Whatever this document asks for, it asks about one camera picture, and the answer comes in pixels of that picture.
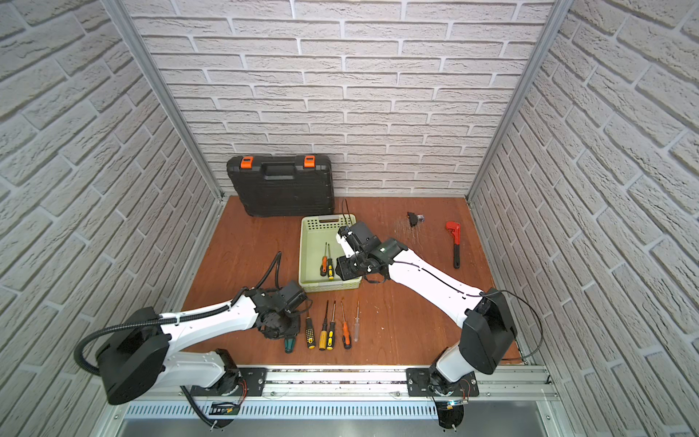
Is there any green black screwdriver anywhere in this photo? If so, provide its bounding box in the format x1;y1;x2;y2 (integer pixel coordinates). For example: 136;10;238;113
284;336;297;354

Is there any black yellow slanted screwdriver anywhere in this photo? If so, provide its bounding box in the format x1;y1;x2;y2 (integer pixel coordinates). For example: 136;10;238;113
305;315;316;350

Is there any black yellow short screwdriver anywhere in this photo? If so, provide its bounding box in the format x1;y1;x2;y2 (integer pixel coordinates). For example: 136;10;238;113
326;243;334;280

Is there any small orange screwdriver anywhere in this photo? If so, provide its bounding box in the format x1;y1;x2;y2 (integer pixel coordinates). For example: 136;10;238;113
320;243;329;277

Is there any yellow handle black screwdriver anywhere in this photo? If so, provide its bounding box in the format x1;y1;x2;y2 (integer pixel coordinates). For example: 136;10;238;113
319;302;329;351

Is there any black yellow button screwdriver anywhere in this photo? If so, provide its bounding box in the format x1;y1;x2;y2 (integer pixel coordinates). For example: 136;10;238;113
326;302;336;351

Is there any orange handle screwdriver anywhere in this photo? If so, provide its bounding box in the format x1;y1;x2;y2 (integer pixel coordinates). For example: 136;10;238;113
340;302;352;350

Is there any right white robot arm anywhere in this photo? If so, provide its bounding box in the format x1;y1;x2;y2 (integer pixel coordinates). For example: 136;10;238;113
336;222;517;396

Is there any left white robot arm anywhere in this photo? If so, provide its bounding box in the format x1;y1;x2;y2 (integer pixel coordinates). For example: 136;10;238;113
96;282;308;405

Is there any light green plastic bin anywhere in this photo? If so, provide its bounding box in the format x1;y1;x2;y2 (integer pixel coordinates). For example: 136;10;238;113
298;214;362;293

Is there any small black metal part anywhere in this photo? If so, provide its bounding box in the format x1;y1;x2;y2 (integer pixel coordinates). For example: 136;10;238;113
407;212;425;228

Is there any red pipe wrench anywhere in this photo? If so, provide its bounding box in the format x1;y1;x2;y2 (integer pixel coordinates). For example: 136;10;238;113
445;221;461;269

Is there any black plastic tool case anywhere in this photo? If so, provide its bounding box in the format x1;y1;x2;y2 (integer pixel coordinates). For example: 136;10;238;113
227;155;335;218

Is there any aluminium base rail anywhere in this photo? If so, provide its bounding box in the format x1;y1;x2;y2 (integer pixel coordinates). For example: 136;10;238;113
91;365;573;436

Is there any right thin black cable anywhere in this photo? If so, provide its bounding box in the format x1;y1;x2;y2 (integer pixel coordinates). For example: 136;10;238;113
482;288;545;362

